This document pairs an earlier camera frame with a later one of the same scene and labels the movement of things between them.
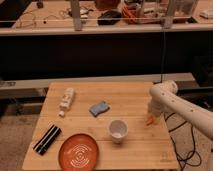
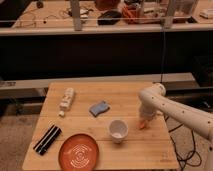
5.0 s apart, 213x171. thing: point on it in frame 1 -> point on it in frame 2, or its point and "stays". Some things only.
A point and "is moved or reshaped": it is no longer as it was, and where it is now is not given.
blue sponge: x=98 y=108 stays
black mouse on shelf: x=109 y=17 stays
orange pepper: x=150 y=121 is moved or reshaped
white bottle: x=67 y=100 stays
